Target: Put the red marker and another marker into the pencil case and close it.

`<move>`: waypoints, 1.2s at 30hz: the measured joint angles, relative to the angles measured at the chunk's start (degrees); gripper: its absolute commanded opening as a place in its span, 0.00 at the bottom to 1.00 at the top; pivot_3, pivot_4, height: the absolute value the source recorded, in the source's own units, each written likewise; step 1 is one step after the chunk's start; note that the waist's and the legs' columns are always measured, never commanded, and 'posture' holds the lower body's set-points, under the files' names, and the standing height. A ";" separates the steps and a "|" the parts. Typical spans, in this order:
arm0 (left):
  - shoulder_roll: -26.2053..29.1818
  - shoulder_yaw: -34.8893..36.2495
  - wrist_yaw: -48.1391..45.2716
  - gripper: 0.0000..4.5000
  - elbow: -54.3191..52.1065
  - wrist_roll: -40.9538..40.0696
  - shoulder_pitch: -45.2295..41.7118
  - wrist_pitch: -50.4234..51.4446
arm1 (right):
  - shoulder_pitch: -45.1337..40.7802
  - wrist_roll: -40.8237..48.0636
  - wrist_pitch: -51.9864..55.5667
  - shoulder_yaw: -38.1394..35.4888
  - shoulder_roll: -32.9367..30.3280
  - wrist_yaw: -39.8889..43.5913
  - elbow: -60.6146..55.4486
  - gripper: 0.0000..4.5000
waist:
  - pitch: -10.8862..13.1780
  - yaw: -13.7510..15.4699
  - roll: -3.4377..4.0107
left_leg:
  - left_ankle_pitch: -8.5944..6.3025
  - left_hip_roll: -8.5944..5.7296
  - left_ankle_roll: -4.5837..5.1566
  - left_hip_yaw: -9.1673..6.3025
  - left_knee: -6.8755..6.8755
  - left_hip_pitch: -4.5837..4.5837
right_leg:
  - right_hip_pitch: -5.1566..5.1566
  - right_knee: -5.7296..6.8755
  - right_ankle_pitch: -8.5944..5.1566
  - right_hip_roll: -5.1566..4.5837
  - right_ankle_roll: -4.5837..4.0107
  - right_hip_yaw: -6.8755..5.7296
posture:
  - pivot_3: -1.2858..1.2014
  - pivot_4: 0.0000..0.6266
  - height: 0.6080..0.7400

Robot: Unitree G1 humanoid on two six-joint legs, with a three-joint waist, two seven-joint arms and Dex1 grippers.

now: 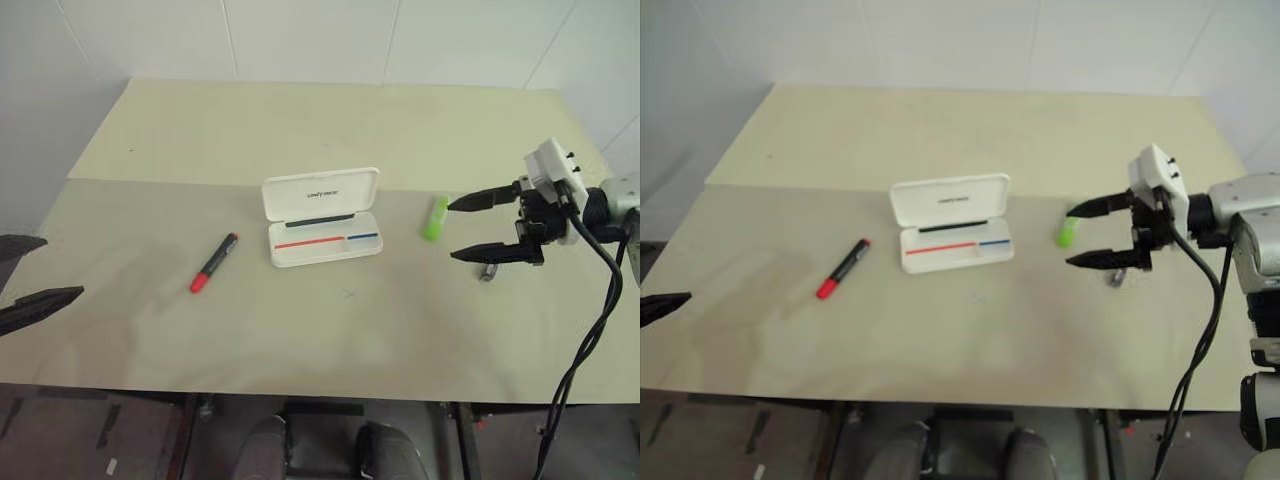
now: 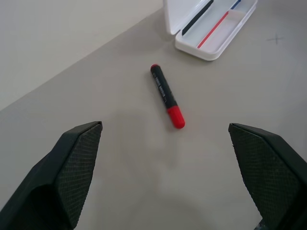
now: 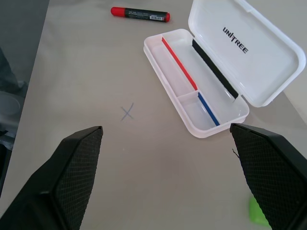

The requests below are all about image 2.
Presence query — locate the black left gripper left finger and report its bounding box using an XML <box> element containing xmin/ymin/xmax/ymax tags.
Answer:
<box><xmin>0</xmin><ymin>121</ymin><xmax>103</xmax><ymax>230</ymax></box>

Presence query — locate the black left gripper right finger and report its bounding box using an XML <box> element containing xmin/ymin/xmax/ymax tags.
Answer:
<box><xmin>228</xmin><ymin>123</ymin><xmax>307</xmax><ymax>230</ymax></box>

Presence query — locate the white plastic pencil case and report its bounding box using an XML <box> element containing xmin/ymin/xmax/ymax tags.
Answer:
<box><xmin>163</xmin><ymin>0</ymin><xmax>259</xmax><ymax>61</ymax></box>

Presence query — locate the black marker with red cap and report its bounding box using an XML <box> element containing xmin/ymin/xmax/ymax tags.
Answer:
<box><xmin>150</xmin><ymin>64</ymin><xmax>186</xmax><ymax>129</ymax></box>

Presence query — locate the black pen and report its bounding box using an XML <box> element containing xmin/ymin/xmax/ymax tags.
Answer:
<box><xmin>181</xmin><ymin>0</ymin><xmax>215</xmax><ymax>36</ymax></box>

